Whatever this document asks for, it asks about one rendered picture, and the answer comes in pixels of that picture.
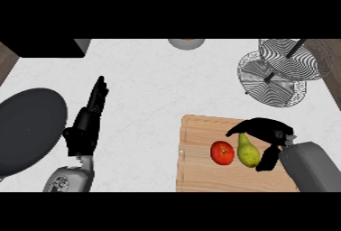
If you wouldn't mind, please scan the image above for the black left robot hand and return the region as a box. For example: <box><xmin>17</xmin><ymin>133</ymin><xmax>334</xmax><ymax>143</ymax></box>
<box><xmin>62</xmin><ymin>75</ymin><xmax>111</xmax><ymax>157</ymax></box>

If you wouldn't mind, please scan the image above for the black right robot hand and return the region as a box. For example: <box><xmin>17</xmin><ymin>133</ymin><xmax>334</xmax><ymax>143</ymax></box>
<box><xmin>225</xmin><ymin>117</ymin><xmax>296</xmax><ymax>172</ymax></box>

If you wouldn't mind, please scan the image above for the green pear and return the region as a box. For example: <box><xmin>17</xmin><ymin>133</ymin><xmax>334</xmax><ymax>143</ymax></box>
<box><xmin>237</xmin><ymin>133</ymin><xmax>262</xmax><ymax>169</ymax></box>

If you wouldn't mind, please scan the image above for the pale wooden cutting board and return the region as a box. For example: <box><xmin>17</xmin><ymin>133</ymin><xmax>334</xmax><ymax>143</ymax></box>
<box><xmin>175</xmin><ymin>114</ymin><xmax>300</xmax><ymax>193</ymax></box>

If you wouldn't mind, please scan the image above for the dark grey round pan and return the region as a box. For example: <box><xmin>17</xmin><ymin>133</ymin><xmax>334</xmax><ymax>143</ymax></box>
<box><xmin>0</xmin><ymin>88</ymin><xmax>70</xmax><ymax>179</ymax></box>

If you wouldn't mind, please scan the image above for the red tomato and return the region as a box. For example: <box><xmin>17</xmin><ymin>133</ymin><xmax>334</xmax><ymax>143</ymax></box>
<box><xmin>210</xmin><ymin>140</ymin><xmax>237</xmax><ymax>166</ymax></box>

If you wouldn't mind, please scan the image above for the black box appliance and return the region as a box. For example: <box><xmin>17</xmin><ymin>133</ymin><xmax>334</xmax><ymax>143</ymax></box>
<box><xmin>0</xmin><ymin>39</ymin><xmax>93</xmax><ymax>59</ymax></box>

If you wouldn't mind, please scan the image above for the grey round bowl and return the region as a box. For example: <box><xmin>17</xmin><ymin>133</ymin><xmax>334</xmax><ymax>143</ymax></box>
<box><xmin>167</xmin><ymin>39</ymin><xmax>207</xmax><ymax>51</ymax></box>

